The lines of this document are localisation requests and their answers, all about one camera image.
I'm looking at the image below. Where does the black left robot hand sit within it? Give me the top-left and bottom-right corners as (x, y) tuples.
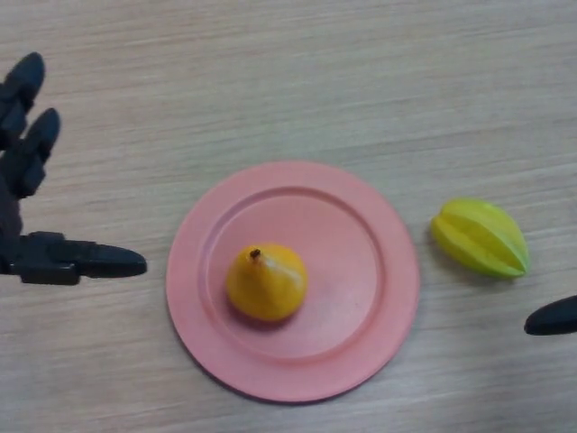
(0, 51), (148, 286)

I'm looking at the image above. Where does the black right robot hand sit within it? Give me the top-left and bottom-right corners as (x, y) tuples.
(524, 295), (577, 336)

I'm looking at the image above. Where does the yellow pear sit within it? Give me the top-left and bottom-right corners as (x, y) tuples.
(225, 243), (310, 322)

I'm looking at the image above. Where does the pink round plate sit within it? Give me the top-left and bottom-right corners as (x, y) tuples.
(165, 161), (421, 403)

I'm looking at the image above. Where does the yellow-green starfruit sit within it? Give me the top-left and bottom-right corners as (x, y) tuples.
(431, 197), (531, 279)

